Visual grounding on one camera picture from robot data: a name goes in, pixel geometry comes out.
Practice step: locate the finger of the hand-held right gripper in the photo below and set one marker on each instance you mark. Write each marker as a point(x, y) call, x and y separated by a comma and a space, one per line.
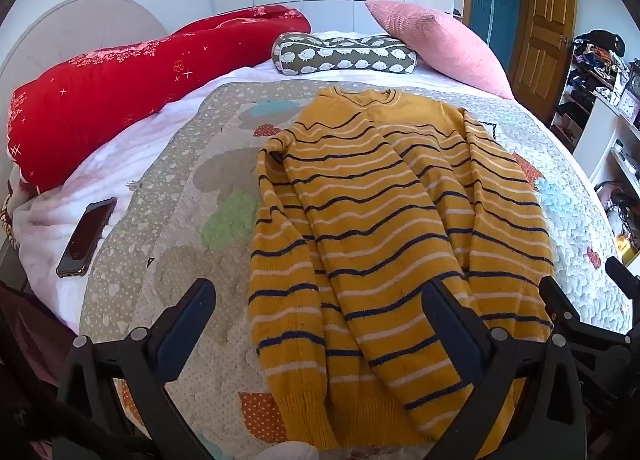
point(552, 297)
point(621, 271)

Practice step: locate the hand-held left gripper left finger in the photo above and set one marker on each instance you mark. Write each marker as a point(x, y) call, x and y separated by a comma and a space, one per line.
point(182, 340)

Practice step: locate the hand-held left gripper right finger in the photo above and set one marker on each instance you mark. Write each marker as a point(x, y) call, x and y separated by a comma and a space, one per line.
point(452, 340)

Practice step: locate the yellow striped knit sweater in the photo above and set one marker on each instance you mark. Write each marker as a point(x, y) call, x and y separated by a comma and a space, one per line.
point(375, 240)

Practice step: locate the pile of dark clothes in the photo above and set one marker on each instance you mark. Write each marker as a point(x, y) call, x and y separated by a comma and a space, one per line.
point(597, 54)

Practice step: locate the white shelf unit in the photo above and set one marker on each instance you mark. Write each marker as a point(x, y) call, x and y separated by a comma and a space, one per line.
point(607, 139)

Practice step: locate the black smartphone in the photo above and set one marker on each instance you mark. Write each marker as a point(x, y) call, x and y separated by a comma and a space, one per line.
point(85, 240)

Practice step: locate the dark red cloth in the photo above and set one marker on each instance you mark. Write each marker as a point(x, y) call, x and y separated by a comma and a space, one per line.
point(25, 350)

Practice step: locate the small desk clock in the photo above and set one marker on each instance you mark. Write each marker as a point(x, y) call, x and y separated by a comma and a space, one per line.
point(631, 103)

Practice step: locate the beige patchwork quilt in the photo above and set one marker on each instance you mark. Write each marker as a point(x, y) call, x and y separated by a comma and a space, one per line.
point(200, 164)

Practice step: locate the white pink blanket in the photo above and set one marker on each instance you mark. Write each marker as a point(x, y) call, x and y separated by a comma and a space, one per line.
point(125, 154)

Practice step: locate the brown patterned cloth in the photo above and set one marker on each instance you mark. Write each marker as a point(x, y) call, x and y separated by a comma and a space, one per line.
point(5, 225)

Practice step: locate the wooden panel door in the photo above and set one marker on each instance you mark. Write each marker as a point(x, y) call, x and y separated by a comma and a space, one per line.
point(545, 39)

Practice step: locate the red floral duvet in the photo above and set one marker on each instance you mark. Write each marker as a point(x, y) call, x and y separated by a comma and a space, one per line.
point(100, 104)

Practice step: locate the pink pillow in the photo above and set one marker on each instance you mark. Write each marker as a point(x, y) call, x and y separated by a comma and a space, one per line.
point(440, 44)

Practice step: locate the green hedgehog print pillow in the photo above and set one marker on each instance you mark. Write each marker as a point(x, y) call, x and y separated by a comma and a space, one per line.
point(345, 57)

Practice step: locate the beige round headboard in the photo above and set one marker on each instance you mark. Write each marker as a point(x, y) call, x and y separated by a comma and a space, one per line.
point(60, 29)

